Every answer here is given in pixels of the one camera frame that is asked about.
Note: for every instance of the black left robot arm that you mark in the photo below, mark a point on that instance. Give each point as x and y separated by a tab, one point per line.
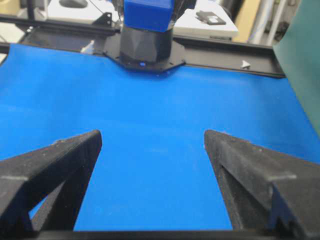
145	41

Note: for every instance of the blue block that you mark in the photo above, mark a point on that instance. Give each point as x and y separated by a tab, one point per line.
151	15

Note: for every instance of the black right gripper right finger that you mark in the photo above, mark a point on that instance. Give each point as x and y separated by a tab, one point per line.
265	189

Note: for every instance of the blue table cloth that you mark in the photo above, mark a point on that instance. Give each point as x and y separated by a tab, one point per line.
153	172

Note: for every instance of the green backdrop curtain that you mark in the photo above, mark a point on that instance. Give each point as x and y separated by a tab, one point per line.
298	53

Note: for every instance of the black aluminium table frame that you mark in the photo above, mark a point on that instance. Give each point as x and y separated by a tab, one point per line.
205	53

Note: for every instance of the white desk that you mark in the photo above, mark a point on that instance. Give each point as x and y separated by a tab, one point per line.
187	25

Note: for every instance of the black device on desk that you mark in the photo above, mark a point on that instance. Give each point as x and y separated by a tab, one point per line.
209	18

